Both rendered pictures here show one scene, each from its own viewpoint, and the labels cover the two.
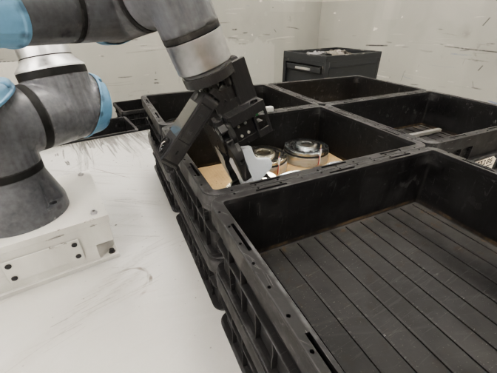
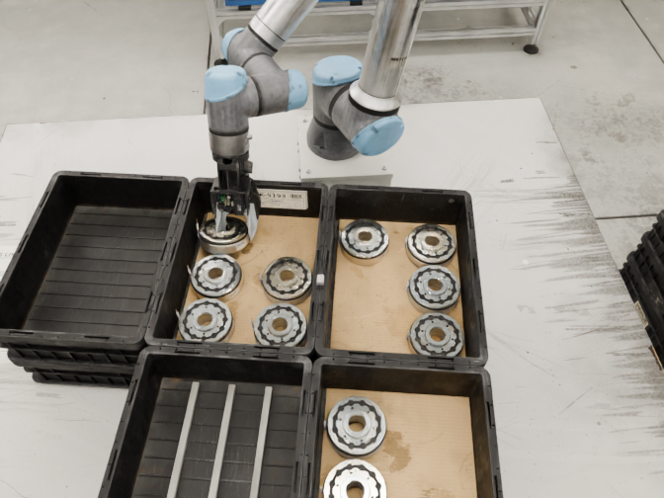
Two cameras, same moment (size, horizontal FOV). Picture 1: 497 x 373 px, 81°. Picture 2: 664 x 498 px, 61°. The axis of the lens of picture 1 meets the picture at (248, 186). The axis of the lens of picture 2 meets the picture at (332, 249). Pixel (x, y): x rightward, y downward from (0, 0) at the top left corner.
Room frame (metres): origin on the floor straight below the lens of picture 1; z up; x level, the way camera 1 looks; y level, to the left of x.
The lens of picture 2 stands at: (0.97, -0.53, 1.81)
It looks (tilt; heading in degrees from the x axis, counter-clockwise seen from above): 54 degrees down; 119
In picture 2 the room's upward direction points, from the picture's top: straight up
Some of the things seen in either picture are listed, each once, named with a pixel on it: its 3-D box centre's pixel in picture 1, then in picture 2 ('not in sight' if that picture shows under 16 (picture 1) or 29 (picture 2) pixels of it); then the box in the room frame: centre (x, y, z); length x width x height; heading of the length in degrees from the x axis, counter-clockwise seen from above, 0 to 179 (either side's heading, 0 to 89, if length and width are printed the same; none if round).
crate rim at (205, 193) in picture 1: (283, 140); (246, 259); (0.52, -0.07, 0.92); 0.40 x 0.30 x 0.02; 115
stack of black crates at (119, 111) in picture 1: (151, 133); not in sight; (2.10, 0.73, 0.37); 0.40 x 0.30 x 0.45; 123
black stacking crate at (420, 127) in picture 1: (421, 135); (210, 480); (0.69, -0.43, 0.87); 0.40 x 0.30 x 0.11; 115
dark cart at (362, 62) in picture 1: (325, 109); not in sight; (2.47, -0.65, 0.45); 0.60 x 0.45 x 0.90; 123
